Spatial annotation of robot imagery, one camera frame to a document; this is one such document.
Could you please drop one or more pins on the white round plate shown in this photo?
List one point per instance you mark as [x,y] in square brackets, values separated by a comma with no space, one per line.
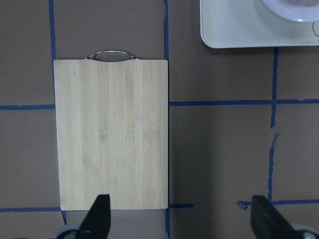
[295,10]

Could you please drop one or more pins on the bamboo cutting board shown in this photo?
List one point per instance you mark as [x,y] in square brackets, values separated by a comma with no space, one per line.
[112,133]

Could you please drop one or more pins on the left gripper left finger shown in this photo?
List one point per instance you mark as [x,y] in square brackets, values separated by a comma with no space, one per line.
[97,223]

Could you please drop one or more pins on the cream bear tray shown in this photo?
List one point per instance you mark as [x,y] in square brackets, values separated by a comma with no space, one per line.
[249,23]

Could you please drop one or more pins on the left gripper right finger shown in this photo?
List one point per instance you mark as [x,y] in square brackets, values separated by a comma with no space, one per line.
[268,223]

